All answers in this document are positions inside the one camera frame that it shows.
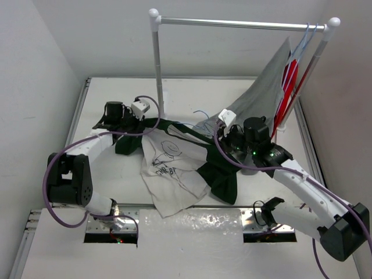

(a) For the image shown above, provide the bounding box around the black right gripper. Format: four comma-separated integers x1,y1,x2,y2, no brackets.
212,121,256,155

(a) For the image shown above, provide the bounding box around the light blue wire hanger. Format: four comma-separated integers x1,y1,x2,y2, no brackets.
175,109,217,138

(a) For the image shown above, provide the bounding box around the white and green t-shirt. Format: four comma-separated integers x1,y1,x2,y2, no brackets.
115,118,240,217

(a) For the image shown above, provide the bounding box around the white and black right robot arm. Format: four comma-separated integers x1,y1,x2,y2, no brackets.
213,110,371,262

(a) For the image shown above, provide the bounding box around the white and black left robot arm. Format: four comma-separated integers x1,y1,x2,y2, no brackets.
46,98,150,216

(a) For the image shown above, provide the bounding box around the grey t-shirt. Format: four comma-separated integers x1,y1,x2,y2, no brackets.
194,37,292,176

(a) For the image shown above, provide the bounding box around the light blue hanger with red shirt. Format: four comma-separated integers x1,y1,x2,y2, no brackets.
275,24,315,121

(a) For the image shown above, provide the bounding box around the red t-shirt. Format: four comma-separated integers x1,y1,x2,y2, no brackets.
271,62,298,138

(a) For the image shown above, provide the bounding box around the light blue hanger with grey shirt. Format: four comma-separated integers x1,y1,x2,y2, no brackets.
281,23,310,91

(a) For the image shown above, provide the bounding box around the white and silver clothes rack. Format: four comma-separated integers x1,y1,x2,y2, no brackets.
148,8,341,128

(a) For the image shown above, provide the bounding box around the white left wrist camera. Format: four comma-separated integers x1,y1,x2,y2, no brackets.
130,99,150,120

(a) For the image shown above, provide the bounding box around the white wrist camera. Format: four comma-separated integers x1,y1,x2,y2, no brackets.
130,99,150,120
218,109,237,128

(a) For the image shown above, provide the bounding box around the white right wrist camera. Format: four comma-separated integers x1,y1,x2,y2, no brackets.
218,109,237,128

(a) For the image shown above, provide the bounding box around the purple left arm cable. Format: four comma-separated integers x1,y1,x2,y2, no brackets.
42,95,161,242

